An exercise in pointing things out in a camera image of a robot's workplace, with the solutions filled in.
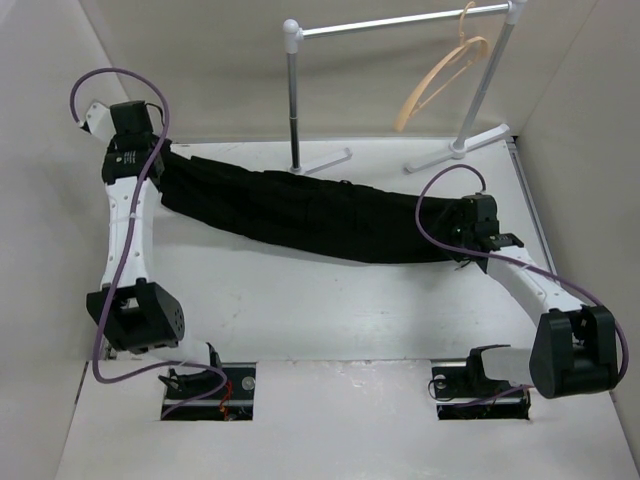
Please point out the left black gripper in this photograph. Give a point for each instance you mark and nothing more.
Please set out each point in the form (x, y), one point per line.
(165, 149)

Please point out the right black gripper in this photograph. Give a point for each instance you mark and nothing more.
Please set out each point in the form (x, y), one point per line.
(461, 216)

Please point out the black trousers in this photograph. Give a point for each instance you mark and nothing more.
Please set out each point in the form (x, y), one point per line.
(338, 219)

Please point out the beige wooden clothes hanger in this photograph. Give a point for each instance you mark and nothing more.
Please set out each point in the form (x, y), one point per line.
(469, 51)

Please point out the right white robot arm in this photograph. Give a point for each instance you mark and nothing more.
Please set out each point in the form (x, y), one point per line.
(574, 351)

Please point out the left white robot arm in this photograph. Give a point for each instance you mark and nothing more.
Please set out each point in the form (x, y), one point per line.
(132, 311)

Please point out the white metal clothes rack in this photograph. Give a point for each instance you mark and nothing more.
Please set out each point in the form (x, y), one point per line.
(465, 142)

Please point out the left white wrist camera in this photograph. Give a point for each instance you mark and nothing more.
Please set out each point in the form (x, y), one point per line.
(98, 123)

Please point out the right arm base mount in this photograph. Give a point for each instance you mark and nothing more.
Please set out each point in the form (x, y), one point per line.
(460, 394)

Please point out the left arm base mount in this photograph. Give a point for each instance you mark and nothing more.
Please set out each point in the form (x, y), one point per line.
(201, 396)

